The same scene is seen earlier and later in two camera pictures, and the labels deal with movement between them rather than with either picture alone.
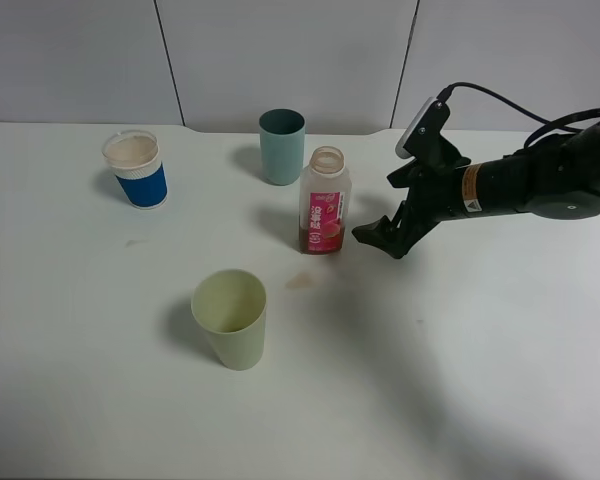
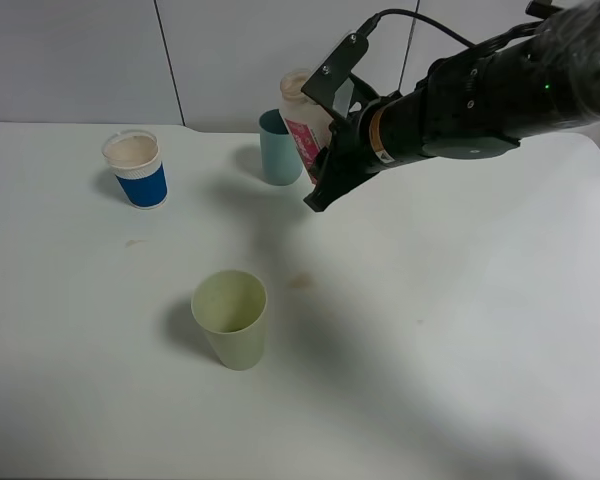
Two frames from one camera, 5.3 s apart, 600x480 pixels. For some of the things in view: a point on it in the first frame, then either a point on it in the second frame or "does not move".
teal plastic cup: [282, 141] does not move
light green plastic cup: [231, 307] does not move
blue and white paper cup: [134, 158] does not move
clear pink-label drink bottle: [324, 200] -> [308, 118]
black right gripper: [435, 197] -> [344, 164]
